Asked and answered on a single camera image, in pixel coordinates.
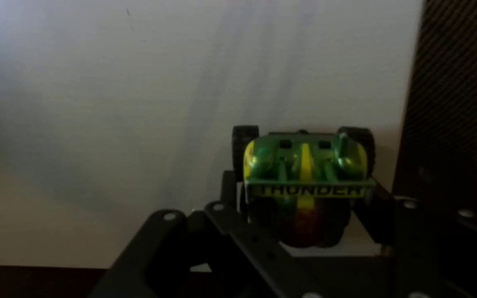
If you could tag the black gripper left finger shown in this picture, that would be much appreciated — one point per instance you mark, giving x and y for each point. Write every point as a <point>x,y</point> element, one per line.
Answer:
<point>176,255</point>

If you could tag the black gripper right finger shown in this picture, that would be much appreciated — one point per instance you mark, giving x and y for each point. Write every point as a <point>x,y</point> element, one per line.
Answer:
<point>433,249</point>

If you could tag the green yellow toy car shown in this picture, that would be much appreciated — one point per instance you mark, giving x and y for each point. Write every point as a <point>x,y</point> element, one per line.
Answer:
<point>300,186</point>

